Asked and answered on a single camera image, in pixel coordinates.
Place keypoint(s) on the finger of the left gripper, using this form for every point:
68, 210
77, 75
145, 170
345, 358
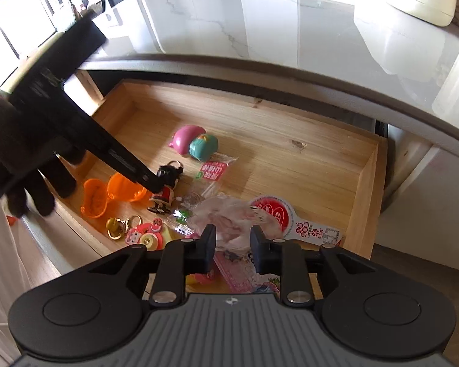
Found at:
98, 141

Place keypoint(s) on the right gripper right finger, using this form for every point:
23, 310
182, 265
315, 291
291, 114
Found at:
286, 260

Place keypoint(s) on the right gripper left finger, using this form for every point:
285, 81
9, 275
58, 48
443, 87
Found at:
177, 260

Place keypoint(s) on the yellow pink cake toy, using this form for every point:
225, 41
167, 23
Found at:
200, 278

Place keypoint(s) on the pink toy package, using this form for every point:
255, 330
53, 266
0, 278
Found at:
239, 273

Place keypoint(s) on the orange plastic capsule half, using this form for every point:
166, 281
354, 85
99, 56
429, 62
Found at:
119, 188

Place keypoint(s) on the pink lace fabric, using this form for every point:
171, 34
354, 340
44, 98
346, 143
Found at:
233, 220

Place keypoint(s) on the black mouse keychain figure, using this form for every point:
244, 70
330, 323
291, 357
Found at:
170, 174

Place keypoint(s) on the wooden drawer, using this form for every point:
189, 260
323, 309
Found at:
329, 172

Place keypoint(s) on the clear candy wrapper bag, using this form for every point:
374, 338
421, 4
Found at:
205, 184

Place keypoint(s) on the pink pig toy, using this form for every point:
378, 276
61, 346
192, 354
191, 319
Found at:
183, 137

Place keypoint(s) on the teal round toy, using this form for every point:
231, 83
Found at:
204, 146

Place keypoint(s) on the white cabinet with drawers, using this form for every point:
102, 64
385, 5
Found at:
362, 56

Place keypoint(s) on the red donut keychain charm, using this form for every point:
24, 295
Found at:
148, 234

